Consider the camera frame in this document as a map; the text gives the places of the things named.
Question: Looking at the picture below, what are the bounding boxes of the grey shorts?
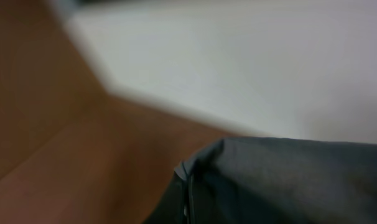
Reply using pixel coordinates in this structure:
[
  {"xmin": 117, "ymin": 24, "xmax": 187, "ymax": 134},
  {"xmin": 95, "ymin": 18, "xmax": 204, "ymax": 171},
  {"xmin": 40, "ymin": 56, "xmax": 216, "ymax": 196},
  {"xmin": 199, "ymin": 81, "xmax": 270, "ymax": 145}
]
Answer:
[{"xmin": 146, "ymin": 137, "xmax": 377, "ymax": 223}]

